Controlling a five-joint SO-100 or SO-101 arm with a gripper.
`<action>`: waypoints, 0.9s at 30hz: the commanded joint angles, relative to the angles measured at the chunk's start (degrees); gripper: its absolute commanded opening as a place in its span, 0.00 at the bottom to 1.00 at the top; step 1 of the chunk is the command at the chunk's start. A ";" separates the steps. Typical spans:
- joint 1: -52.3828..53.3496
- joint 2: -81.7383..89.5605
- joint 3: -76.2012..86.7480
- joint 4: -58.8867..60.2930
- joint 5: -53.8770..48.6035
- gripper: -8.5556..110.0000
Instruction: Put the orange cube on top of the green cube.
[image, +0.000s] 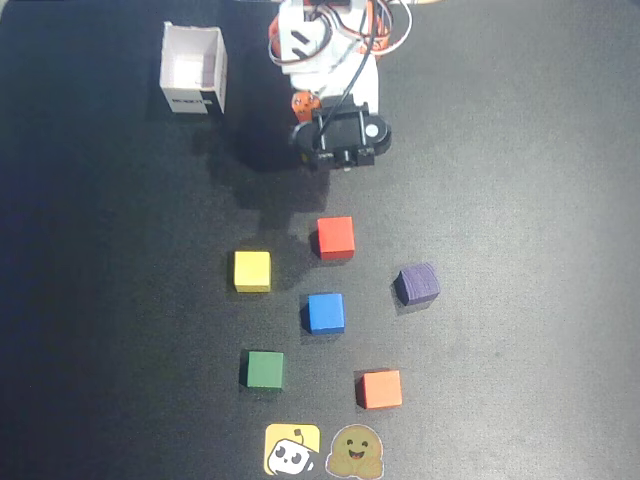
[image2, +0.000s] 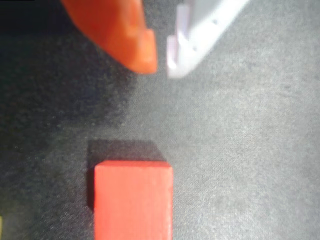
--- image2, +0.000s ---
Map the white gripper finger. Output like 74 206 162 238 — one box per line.
166 0 251 79

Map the red cube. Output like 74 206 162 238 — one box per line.
93 160 175 240

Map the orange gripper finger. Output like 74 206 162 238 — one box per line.
59 0 158 75

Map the black fabric mat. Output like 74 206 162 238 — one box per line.
0 0 320 240

